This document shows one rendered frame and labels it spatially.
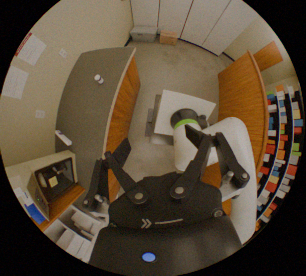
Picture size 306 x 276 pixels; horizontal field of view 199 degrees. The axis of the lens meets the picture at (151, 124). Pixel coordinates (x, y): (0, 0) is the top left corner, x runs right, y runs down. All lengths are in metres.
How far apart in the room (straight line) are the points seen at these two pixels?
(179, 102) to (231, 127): 0.24
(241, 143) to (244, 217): 0.24
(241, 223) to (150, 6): 2.81
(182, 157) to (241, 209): 0.28
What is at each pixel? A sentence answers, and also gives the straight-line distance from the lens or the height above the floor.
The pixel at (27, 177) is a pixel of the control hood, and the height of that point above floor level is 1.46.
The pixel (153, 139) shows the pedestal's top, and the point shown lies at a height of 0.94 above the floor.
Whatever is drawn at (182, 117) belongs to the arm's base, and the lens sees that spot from 0.39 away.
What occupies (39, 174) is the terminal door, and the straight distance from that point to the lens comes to 0.74.
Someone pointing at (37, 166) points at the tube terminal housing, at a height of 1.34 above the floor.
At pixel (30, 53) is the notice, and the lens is 1.06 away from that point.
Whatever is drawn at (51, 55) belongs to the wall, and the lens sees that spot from 1.12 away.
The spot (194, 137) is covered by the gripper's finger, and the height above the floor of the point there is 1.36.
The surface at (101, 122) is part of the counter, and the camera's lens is 0.66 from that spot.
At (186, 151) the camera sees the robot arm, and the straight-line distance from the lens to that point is 0.29.
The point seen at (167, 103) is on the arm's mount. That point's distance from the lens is 0.39.
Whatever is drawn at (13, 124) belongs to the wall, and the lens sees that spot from 1.04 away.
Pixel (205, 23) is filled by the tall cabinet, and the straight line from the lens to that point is 2.56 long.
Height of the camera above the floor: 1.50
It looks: 89 degrees down
